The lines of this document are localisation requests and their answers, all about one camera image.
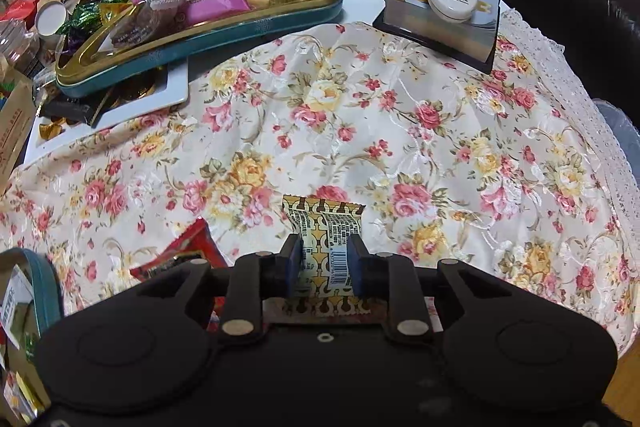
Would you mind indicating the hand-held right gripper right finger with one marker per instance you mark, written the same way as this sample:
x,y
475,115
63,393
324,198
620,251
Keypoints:
x,y
354,259

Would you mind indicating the red snack packet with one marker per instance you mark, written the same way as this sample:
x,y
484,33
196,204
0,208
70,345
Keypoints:
x,y
192,247

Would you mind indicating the black leather sofa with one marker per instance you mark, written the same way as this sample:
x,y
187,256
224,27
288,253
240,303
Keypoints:
x,y
530,7

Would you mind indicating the pile of purple green candies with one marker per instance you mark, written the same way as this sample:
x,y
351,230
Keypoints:
x,y
85,17

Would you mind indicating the grey stool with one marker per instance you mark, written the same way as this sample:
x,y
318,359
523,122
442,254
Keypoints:
x,y
622,132

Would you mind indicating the floral tablecloth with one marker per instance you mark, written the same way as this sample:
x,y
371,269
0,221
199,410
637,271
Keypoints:
x,y
375,122

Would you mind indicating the plastic bottle with white cap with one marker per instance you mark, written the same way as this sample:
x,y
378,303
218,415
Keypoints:
x,y
51,18

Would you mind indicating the white flat tray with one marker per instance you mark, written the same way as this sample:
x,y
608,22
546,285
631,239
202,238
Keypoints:
x,y
165,89

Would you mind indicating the yellow card box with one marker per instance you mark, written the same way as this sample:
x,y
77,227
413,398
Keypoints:
x,y
450,37

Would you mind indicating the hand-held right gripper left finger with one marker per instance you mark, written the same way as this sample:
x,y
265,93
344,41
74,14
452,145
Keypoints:
x,y
295,259

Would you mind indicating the gold patterned snack packet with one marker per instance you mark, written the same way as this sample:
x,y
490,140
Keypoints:
x,y
325,232

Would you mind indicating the long white snack packet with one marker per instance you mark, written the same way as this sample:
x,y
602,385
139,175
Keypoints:
x,y
10,302

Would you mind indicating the black packet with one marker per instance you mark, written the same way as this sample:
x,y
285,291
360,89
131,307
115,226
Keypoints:
x,y
70,107

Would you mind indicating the gold tin box teal rim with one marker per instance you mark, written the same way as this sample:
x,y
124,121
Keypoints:
x,y
47,287

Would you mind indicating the clear packet of dark snacks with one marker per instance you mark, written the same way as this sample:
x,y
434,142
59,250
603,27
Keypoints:
x,y
135,27

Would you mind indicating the large teal tin tray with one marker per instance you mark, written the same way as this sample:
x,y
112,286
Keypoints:
x,y
225,42

